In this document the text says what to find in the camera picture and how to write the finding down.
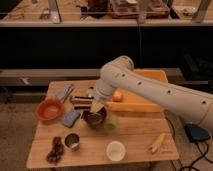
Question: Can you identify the dark grape bunch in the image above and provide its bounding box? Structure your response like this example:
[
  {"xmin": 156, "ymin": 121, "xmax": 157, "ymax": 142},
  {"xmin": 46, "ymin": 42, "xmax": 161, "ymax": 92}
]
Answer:
[{"xmin": 46, "ymin": 137, "xmax": 64, "ymax": 164}]

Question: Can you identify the white cup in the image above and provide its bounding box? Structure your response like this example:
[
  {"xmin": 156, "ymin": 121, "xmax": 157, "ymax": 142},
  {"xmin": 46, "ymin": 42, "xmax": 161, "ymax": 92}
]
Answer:
[{"xmin": 106, "ymin": 141, "xmax": 126, "ymax": 162}]

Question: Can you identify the red bowl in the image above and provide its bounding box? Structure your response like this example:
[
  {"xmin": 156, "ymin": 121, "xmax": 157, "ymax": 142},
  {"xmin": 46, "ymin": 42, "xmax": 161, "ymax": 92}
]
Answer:
[{"xmin": 36, "ymin": 98, "xmax": 64, "ymax": 122}]

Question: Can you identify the green cloth toy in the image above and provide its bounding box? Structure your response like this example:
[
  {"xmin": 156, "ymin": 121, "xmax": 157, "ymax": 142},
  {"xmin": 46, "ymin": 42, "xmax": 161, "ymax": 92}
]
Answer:
[{"xmin": 104, "ymin": 115, "xmax": 118, "ymax": 132}]

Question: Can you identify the wooden table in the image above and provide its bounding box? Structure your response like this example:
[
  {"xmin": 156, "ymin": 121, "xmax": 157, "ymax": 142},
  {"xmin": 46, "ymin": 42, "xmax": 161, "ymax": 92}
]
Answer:
[{"xmin": 26, "ymin": 79, "xmax": 180, "ymax": 170}]

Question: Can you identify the yellow plastic bin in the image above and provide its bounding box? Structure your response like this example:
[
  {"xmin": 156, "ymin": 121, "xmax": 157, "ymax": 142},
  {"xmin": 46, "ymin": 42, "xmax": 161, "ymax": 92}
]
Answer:
[{"xmin": 107, "ymin": 69, "xmax": 168, "ymax": 112}]

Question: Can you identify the dark brown bowl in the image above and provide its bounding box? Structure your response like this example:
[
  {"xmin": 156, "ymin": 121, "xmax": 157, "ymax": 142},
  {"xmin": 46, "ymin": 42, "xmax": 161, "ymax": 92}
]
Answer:
[{"xmin": 83, "ymin": 108, "xmax": 107, "ymax": 128}]

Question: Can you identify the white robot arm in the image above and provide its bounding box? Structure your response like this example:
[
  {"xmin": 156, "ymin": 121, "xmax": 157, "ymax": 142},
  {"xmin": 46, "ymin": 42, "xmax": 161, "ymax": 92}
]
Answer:
[{"xmin": 91, "ymin": 56, "xmax": 213, "ymax": 132}]

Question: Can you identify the white spoon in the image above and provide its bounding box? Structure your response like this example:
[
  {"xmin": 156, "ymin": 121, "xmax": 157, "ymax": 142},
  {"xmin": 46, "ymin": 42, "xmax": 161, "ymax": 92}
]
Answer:
[{"xmin": 86, "ymin": 87, "xmax": 94, "ymax": 98}]

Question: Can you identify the small orange fruit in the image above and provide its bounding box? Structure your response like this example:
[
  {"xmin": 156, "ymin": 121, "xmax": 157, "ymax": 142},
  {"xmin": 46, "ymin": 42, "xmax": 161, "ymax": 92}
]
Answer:
[{"xmin": 112, "ymin": 91, "xmax": 123, "ymax": 102}]

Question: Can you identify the blue sponge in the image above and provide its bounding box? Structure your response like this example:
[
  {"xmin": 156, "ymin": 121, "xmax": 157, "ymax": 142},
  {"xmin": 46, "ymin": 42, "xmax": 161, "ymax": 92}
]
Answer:
[{"xmin": 61, "ymin": 110, "xmax": 80, "ymax": 128}]

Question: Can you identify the black foot pedal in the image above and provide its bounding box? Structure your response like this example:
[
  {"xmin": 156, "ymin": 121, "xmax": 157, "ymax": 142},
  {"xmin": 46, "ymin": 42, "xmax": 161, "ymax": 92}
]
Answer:
[{"xmin": 184, "ymin": 124, "xmax": 210, "ymax": 143}]

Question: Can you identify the small metal cup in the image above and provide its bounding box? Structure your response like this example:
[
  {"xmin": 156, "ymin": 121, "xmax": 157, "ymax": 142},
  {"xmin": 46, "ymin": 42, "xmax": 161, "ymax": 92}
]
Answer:
[{"xmin": 64, "ymin": 133, "xmax": 80, "ymax": 151}]

